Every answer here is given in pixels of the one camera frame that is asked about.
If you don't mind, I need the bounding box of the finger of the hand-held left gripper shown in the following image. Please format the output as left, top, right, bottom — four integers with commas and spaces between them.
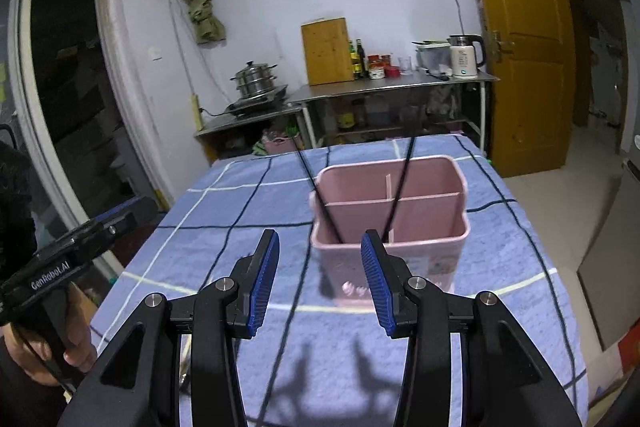
95, 197, 163, 229

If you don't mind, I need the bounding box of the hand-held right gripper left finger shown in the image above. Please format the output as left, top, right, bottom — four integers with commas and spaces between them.
60, 229, 281, 427

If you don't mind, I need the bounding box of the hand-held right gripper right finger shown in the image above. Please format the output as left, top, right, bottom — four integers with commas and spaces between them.
360, 229, 583, 427

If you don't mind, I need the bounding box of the pink utensil holder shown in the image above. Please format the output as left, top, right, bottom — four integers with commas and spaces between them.
308, 155, 471, 308

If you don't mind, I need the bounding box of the black chopstick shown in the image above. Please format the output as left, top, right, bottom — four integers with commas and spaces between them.
385, 137, 416, 241
294, 146, 345, 243

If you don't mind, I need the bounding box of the person's left forearm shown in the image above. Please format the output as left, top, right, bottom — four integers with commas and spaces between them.
0, 347, 68, 427

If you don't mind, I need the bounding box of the person's left hand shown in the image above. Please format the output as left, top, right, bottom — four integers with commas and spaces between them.
2, 282, 99, 390

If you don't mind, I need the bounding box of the blue checked cloth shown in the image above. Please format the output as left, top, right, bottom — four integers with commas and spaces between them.
90, 134, 591, 427

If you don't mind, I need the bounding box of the black fuzzy clothing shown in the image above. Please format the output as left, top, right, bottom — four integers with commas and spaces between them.
0, 141, 37, 273

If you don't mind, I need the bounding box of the low steel shelf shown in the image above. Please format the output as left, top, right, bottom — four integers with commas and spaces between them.
194, 104, 308, 165

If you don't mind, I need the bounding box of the pink plastic basket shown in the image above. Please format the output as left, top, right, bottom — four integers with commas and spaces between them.
262, 134, 303, 155

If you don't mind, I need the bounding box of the black induction cooker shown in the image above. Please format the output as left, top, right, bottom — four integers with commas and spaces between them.
225, 84, 290, 116

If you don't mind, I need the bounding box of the brown bottle yellow label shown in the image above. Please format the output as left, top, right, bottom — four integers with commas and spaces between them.
336, 104, 356, 132

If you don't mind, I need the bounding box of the steel steamer pot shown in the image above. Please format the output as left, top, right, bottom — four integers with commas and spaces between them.
231, 62, 280, 100

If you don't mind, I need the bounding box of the clear plastic container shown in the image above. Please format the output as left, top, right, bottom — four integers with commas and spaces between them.
365, 99, 391, 128

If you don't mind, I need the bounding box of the tall steel table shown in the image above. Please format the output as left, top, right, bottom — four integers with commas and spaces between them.
287, 69, 501, 158

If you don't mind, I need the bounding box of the flat cardboard sheet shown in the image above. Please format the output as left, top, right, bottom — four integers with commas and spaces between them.
576, 227, 640, 351

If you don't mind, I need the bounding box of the white plastic box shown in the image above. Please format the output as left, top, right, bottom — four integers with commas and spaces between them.
412, 41, 453, 75

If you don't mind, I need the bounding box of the wooden cutting board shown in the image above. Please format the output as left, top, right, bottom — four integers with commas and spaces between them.
301, 18, 356, 86

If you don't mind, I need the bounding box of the white electric kettle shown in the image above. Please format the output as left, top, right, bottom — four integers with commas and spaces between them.
447, 34, 487, 80

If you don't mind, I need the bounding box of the yellow wooden door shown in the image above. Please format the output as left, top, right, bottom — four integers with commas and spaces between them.
452, 0, 576, 178

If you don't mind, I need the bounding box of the white door frame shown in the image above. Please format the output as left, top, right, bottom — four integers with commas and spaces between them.
7, 0, 173, 258

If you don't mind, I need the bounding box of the metal door handle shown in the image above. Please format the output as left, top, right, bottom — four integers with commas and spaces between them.
487, 31, 516, 62

